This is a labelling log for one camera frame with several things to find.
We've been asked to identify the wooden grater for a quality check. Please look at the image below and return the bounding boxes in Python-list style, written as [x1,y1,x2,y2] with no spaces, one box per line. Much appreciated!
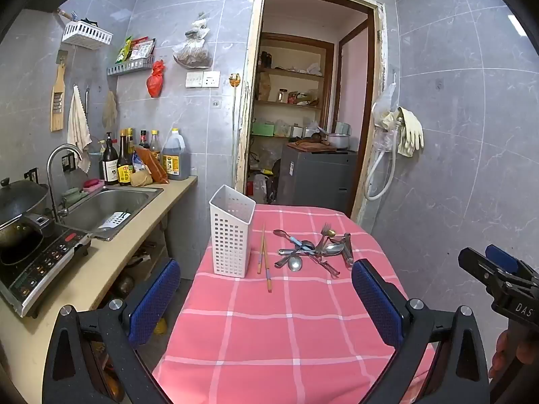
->
[51,50,68,132]

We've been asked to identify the wooden cutting board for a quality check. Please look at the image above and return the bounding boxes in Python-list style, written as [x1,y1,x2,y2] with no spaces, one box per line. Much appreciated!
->
[287,140,338,153]

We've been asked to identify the cream rubber gloves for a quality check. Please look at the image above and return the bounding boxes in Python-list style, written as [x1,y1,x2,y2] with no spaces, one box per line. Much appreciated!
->
[381,107,425,158]

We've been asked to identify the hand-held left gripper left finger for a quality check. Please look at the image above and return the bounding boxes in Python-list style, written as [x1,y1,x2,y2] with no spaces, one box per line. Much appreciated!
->
[42,258,182,404]

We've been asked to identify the dark pump bottle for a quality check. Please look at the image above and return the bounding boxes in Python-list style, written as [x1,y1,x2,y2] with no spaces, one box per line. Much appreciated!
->
[102,132,120,185]

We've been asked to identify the stainless steel sink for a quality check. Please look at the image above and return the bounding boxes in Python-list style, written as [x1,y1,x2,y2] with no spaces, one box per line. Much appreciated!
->
[63,187,165,242]

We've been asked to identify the blue-handled spoon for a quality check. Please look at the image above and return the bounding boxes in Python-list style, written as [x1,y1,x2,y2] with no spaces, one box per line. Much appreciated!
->
[278,239,316,257]

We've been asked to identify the beige kitchen counter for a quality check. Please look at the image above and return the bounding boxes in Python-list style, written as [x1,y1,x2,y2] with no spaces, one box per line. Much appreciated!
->
[0,175,198,404]

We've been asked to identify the person's right hand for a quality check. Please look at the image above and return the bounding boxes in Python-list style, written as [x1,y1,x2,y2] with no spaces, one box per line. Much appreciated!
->
[488,330,539,381]

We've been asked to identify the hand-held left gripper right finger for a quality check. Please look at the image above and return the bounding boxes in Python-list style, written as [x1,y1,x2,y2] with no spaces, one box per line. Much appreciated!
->
[351,259,491,404]

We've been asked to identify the seasoning packets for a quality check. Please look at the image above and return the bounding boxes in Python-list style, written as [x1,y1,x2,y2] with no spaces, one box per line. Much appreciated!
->
[116,36,156,64]

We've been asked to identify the black wok with lid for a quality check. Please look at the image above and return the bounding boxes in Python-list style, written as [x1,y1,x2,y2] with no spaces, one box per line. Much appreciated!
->
[0,177,53,262]

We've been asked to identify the clear bag of dried goods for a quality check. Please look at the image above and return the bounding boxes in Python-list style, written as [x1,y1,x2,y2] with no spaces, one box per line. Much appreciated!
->
[172,12,212,69]

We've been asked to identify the grey wall rack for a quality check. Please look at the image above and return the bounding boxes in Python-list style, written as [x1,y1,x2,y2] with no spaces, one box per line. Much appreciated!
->
[106,57,156,77]

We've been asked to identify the steel table knife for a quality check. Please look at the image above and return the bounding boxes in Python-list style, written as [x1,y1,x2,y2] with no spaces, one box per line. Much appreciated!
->
[342,233,355,268]

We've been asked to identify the soy sauce bottle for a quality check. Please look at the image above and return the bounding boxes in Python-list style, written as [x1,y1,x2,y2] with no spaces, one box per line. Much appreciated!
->
[117,130,134,187]

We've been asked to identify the hanging clear plastic bag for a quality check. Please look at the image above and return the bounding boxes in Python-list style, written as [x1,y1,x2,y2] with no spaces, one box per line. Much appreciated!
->
[373,80,399,152]

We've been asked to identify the large oil jug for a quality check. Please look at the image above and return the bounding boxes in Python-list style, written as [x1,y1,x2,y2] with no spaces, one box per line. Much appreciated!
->
[162,127,191,181]

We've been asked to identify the white wall basket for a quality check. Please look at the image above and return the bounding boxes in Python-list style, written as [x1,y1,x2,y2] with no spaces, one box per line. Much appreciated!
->
[62,21,114,47]

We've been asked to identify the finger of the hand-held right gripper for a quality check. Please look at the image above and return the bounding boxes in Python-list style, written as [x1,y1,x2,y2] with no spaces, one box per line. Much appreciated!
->
[458,247,510,299]
[485,244,539,280]

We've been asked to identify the wooden chopstick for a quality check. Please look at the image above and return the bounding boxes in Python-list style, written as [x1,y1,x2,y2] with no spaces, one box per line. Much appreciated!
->
[261,236,273,293]
[257,223,266,274]

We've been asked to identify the beige dish towel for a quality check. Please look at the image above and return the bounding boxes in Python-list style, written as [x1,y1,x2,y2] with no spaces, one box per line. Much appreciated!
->
[67,85,92,173]

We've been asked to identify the white hose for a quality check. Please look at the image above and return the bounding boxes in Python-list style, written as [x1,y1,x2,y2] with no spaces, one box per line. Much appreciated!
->
[364,143,399,201]

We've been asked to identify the white perforated utensil basket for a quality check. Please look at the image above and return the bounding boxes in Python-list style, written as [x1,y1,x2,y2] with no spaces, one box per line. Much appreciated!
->
[209,184,257,279]

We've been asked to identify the red plastic bag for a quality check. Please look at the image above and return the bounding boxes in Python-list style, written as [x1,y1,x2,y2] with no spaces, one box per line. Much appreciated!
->
[147,60,166,98]

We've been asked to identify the chrome faucet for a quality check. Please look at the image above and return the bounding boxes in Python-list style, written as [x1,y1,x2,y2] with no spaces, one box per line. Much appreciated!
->
[46,144,85,224]

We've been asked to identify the black induction cooker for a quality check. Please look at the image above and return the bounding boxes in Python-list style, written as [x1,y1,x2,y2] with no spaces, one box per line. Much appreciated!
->
[0,214,93,318]

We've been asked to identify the wooden door frame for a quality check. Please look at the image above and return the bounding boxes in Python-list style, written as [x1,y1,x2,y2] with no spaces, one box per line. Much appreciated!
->
[236,0,386,224]

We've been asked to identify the pink checked tablecloth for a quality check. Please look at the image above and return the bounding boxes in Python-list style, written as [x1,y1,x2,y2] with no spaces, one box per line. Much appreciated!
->
[152,203,439,404]

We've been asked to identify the plastic bags pile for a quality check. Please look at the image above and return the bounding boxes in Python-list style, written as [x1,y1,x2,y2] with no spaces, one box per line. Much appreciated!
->
[246,170,279,205]

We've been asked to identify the wooden shelf unit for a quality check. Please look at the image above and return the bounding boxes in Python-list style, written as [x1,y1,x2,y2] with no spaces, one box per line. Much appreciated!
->
[248,34,335,144]

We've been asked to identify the orange snack packet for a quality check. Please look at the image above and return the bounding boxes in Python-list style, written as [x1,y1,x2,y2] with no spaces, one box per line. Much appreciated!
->
[134,146,170,185]

